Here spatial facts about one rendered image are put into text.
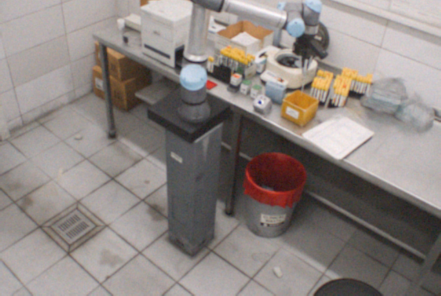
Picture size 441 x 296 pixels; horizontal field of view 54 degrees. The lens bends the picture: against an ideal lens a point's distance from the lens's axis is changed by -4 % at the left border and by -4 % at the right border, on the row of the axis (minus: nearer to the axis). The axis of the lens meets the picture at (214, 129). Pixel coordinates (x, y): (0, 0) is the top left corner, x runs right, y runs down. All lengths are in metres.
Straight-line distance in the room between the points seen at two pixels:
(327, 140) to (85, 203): 1.65
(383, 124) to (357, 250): 0.89
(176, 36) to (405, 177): 1.39
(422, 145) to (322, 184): 0.76
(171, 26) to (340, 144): 1.10
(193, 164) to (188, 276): 0.74
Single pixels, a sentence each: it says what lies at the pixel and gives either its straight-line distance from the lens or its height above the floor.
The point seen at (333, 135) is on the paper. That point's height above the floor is 0.89.
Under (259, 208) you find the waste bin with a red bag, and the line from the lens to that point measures 2.61.
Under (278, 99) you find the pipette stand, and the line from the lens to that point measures 2.33.
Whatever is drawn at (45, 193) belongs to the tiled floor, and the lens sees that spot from 3.15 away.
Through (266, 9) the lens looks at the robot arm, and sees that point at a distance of 1.84.
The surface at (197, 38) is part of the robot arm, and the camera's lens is 2.01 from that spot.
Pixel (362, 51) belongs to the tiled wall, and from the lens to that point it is 2.61.
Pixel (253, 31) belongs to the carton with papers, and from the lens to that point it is 2.87.
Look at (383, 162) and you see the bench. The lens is 2.14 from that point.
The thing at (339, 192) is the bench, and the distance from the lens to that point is 2.82.
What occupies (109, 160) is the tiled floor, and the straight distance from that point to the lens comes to 3.30.
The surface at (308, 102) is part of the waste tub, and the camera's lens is 2.30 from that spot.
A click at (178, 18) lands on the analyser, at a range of 2.49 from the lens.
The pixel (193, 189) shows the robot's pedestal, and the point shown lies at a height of 0.56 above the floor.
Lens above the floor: 2.17
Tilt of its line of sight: 38 degrees down
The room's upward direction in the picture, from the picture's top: 4 degrees clockwise
